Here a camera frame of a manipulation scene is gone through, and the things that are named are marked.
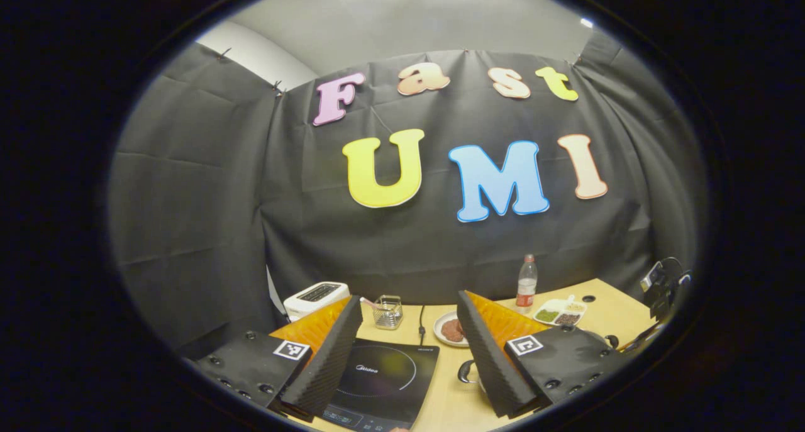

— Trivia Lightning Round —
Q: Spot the plastic bottle with red label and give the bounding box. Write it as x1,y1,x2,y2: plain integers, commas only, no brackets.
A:
516,254,538,314

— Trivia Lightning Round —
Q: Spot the white divided spice dish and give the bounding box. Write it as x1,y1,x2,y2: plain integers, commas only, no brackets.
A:
533,295,588,328

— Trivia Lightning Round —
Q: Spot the white round plate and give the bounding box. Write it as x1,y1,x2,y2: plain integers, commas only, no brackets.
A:
433,311,471,348

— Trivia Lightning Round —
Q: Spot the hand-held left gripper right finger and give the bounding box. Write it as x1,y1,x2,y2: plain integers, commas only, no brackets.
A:
457,290,630,419

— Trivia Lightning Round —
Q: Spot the steel pot with black handles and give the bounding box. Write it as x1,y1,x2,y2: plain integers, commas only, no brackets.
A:
457,335,620,392

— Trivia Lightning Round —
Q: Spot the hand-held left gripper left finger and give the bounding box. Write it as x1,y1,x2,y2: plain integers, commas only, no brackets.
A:
182,295,364,421

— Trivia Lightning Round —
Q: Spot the white toaster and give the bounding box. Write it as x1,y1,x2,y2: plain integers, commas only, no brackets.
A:
283,282,351,323

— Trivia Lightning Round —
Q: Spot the black backdrop cloth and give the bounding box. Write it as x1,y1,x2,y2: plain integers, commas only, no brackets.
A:
107,30,708,357

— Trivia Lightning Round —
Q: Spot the black induction cooktop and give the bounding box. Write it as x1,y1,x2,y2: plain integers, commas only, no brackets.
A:
321,339,440,431

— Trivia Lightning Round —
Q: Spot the wire utensil holder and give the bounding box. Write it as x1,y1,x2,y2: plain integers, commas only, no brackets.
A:
372,295,404,330

